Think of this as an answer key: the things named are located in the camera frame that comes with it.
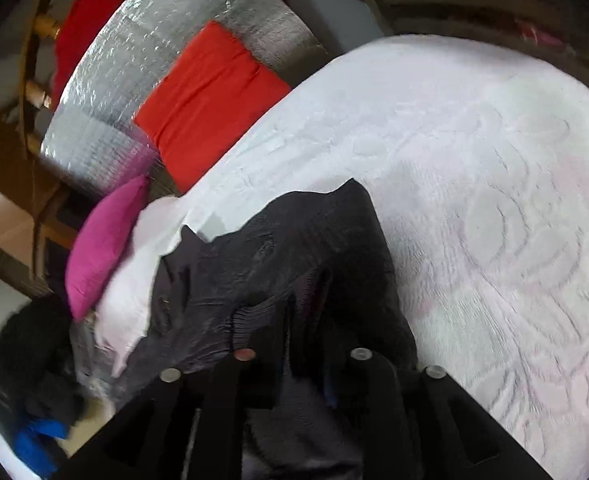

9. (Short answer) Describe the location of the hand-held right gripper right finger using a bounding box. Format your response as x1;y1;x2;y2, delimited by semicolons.
321;339;552;480

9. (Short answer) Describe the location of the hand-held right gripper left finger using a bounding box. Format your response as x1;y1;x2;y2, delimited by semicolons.
68;305;296;480

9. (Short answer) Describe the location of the dark grey knitted garment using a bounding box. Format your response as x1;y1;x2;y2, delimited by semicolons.
109;177;420;480

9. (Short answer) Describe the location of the pile of dark clothes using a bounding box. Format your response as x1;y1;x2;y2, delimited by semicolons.
0;300;95;426

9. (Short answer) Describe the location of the bright blue cloth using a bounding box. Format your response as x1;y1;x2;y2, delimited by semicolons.
13;420;70;478

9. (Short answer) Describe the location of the magenta cushion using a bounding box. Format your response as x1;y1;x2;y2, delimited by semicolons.
67;175;150;322

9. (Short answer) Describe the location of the white textured bedspread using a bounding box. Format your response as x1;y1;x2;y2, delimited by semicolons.
94;35;589;480

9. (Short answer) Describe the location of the red cloth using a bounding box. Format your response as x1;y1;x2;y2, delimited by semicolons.
134;21;292;193
52;0;162;106

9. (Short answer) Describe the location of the silver foil mat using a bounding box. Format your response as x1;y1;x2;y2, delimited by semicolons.
39;0;330;401

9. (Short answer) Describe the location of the wooden chair frame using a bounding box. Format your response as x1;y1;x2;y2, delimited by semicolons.
17;0;95;286

